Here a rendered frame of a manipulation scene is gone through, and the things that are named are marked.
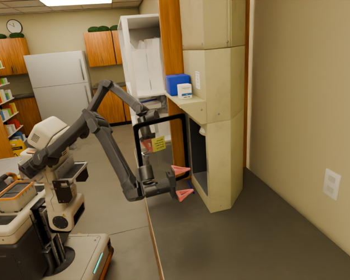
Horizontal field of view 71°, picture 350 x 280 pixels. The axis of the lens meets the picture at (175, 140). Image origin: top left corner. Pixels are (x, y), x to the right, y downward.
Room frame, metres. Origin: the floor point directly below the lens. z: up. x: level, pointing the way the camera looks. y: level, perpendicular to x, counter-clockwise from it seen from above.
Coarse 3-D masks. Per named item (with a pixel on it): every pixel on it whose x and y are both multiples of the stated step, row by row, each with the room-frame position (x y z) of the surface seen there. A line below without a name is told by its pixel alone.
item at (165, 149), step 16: (144, 128) 1.20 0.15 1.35; (160, 128) 1.24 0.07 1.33; (176, 128) 1.28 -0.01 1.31; (144, 144) 1.19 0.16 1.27; (160, 144) 1.23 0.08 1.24; (176, 144) 1.28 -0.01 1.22; (144, 160) 1.19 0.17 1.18; (160, 160) 1.23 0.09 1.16; (176, 160) 1.27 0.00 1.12; (160, 176) 1.22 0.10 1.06; (176, 176) 1.27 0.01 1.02
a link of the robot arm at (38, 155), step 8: (88, 112) 1.14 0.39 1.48; (96, 112) 1.21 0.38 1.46; (80, 120) 1.16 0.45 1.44; (96, 120) 1.10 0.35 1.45; (104, 120) 1.16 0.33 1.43; (72, 128) 1.16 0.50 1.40; (80, 128) 1.15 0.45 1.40; (64, 136) 1.17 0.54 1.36; (72, 136) 1.15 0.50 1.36; (56, 144) 1.17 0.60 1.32; (64, 144) 1.16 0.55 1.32; (40, 152) 1.17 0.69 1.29; (48, 152) 1.16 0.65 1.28; (56, 152) 1.17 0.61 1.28; (40, 160) 1.15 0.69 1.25
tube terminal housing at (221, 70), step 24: (216, 48) 1.09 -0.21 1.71; (240, 48) 1.14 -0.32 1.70; (192, 72) 1.18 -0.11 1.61; (216, 72) 1.02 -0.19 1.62; (240, 72) 1.14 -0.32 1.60; (216, 96) 1.02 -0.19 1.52; (240, 96) 1.15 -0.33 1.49; (216, 120) 1.02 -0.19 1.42; (240, 120) 1.15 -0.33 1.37; (216, 144) 1.02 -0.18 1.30; (240, 144) 1.16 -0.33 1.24; (216, 168) 1.02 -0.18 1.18; (240, 168) 1.16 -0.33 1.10; (216, 192) 1.02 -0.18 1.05; (240, 192) 1.17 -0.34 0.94
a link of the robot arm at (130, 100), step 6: (108, 84) 1.61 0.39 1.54; (114, 84) 1.62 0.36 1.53; (114, 90) 1.60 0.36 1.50; (120, 90) 1.57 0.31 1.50; (120, 96) 1.53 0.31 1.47; (126, 96) 1.50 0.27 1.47; (126, 102) 1.47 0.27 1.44; (132, 102) 1.43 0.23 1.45; (138, 102) 1.40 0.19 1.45; (132, 108) 1.40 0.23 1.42; (144, 108) 1.37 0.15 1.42
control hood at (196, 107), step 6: (168, 96) 1.20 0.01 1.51; (174, 96) 1.17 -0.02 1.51; (192, 96) 1.14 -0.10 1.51; (174, 102) 1.09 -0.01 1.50; (180, 102) 1.03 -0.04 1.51; (186, 102) 1.02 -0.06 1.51; (192, 102) 1.01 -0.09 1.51; (198, 102) 1.01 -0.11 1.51; (204, 102) 1.01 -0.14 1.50; (186, 108) 1.00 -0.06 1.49; (192, 108) 1.00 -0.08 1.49; (198, 108) 1.01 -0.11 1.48; (204, 108) 1.01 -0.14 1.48; (192, 114) 1.00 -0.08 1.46; (198, 114) 1.01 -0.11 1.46; (204, 114) 1.01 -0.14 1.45; (198, 120) 1.01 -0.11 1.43; (204, 120) 1.01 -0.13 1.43
